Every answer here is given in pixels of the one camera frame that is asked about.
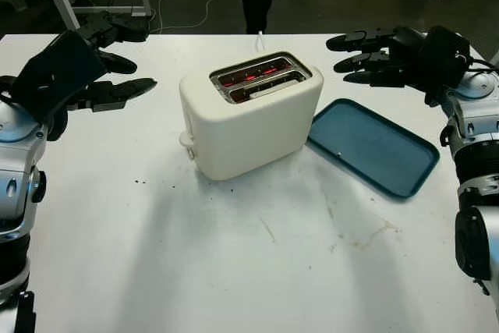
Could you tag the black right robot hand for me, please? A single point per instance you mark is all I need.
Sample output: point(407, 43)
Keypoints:
point(405, 60)

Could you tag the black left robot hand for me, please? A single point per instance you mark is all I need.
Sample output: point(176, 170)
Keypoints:
point(121, 91)

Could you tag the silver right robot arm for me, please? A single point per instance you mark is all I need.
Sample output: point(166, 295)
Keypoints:
point(479, 146)

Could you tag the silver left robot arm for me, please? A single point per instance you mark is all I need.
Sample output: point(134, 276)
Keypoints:
point(15, 161)

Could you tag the cream white two-slot toaster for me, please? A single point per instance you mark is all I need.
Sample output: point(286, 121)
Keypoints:
point(249, 134)

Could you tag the blue rectangular plastic tray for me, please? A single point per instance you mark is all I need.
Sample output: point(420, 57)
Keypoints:
point(370, 146)

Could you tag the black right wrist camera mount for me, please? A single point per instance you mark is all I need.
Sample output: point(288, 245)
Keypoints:
point(446, 56)

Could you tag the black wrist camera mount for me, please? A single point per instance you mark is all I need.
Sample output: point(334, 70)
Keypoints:
point(446, 56)
point(58, 71)

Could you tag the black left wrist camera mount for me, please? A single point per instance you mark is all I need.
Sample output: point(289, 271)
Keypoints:
point(58, 71)

